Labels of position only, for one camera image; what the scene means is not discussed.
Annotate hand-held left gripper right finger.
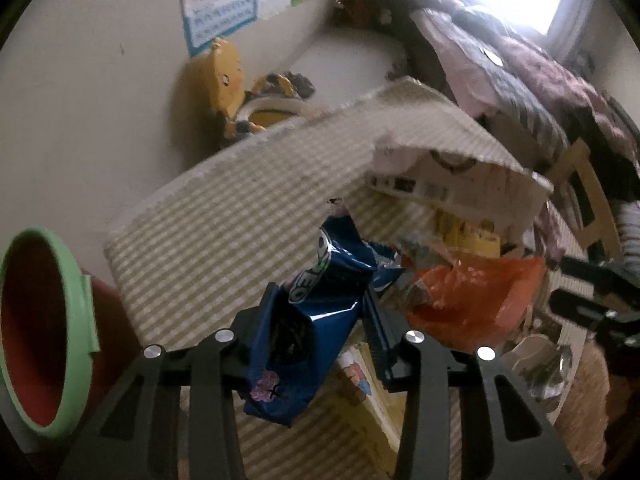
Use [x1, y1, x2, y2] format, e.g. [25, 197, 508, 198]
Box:
[362, 287, 584, 480]

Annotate white paper bag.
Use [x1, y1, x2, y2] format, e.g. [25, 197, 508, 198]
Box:
[365, 132, 554, 234]

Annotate beige checkered table cloth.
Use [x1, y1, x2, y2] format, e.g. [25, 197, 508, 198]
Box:
[102, 76, 592, 480]

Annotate orange plastic bag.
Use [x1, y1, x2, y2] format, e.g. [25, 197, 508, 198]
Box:
[404, 254, 547, 354]

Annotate yellow striped plush slipper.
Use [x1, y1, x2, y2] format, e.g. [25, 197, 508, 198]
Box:
[250, 73, 297, 101]

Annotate clear plastic wrapper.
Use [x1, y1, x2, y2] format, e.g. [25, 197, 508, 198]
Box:
[500, 332, 577, 402]

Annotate yellow snack wrapper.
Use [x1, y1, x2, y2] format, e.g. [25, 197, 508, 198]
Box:
[334, 340, 417, 480]

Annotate large blue wall poster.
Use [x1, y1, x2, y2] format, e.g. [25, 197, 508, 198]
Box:
[178, 0, 259, 57]

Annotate yellow and orange packet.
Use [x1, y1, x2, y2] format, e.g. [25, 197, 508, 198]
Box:
[434, 209, 504, 259]

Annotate grey plush slipper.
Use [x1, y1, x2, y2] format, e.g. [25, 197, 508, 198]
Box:
[291, 73, 317, 100]

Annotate blue cookie wrapper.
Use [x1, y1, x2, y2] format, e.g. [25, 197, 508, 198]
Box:
[243, 199, 406, 429]

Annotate red bin with green rim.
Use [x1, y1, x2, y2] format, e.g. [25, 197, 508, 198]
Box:
[0, 227, 132, 439]

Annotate yellow duck potty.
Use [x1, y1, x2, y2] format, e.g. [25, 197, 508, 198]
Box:
[192, 37, 314, 152]

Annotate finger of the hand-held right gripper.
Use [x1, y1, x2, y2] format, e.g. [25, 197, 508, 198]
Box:
[549, 291, 640, 352]
[559, 258, 640, 292]

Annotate light wooden chair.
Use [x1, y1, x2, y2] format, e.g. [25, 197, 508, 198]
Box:
[544, 139, 624, 257]

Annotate pink quilt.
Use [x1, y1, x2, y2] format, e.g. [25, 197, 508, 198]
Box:
[495, 30, 632, 153]

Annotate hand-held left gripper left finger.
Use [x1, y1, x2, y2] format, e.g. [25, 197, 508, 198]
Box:
[60, 282, 274, 480]

